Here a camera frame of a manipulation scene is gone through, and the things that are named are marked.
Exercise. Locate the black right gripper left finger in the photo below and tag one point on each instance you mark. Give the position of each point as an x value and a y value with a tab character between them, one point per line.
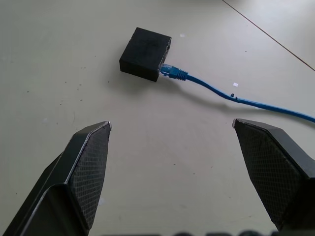
73	177

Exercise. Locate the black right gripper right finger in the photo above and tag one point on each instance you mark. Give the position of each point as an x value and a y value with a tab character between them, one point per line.
275	172

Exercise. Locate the black plastic box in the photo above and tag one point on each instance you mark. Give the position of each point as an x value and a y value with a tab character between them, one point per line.
145	54

